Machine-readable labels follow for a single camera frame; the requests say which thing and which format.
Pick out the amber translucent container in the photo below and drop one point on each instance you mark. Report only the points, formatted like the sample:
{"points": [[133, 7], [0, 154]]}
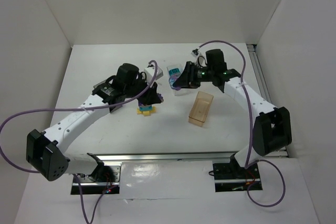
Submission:
{"points": [[200, 109]]}

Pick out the aluminium rail front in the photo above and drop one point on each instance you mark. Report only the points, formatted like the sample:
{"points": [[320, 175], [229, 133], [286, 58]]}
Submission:
{"points": [[163, 156]]}

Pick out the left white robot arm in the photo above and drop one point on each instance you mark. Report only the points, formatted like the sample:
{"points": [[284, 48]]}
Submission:
{"points": [[45, 150]]}

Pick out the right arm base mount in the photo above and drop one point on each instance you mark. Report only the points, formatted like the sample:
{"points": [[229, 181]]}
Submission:
{"points": [[225, 180]]}

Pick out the aluminium rail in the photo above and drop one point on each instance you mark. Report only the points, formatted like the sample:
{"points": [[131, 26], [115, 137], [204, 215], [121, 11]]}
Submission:
{"points": [[265, 95], [163, 156]]}

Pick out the grey translucent container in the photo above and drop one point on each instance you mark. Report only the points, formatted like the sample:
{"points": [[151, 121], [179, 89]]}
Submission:
{"points": [[99, 85]]}

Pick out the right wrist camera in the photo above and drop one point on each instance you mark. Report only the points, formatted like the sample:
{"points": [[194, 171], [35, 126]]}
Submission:
{"points": [[200, 60]]}

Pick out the yellow lego pieces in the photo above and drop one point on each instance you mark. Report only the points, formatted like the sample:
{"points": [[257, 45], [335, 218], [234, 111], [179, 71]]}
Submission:
{"points": [[147, 113]]}

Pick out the small teal lego brick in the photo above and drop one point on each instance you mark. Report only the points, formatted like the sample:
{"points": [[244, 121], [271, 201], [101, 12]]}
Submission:
{"points": [[145, 108]]}

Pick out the purple curved lego piece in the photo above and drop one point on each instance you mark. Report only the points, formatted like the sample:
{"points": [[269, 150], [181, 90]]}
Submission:
{"points": [[172, 80]]}

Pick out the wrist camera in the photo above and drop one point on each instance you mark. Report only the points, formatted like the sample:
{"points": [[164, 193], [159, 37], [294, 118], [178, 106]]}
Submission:
{"points": [[150, 71], [200, 60]]}

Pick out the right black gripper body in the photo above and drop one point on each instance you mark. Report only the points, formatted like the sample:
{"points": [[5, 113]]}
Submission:
{"points": [[189, 74]]}

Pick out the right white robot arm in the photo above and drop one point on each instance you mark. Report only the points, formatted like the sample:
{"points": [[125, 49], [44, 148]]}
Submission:
{"points": [[248, 99]]}

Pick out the aluminium rail right side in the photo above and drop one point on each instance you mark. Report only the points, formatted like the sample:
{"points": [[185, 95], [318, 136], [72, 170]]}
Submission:
{"points": [[265, 95]]}

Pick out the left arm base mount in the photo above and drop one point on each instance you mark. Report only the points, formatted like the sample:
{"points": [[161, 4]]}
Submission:
{"points": [[94, 174]]}

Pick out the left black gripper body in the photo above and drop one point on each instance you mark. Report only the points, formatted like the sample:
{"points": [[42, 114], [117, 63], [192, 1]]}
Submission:
{"points": [[148, 92]]}

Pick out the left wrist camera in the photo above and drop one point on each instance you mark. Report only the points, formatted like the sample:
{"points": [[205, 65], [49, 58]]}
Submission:
{"points": [[150, 71]]}

